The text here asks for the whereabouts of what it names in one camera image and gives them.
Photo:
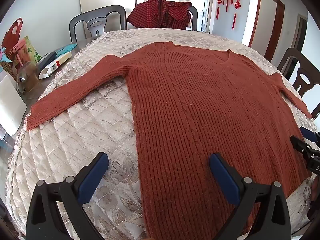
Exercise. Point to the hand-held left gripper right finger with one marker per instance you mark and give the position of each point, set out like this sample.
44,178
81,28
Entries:
222,180

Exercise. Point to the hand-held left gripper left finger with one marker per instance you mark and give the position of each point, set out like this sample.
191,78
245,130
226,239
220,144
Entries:
91,177

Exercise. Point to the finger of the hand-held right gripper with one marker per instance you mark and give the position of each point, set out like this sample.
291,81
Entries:
298,142
308,133

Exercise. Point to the rust orange knit sweater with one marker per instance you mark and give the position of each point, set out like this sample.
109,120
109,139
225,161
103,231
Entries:
187,105

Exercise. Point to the beige quilted table cover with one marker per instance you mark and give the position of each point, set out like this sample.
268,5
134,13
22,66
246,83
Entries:
75,130

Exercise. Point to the dark plastic chair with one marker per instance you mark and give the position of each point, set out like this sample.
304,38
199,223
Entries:
291,60
194,17
75,22

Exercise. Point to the dark doorway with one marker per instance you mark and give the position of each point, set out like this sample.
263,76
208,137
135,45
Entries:
300,35

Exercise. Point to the brown framed door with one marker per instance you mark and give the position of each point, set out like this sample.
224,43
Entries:
280,30

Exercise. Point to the glass jar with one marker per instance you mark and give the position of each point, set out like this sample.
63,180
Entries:
27,78

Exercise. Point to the white box with red label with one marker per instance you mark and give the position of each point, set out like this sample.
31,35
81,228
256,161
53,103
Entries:
56,65

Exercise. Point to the dark blue case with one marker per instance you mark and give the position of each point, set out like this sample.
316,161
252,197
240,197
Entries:
47,57

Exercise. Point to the teal mat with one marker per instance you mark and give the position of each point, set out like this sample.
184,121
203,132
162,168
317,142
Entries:
65,49

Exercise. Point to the red paper bag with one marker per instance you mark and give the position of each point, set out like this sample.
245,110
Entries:
12,35

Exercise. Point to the glass balcony door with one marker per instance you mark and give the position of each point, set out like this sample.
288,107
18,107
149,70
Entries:
207,5

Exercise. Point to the red plaid shirt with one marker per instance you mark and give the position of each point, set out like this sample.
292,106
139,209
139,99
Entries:
155,12

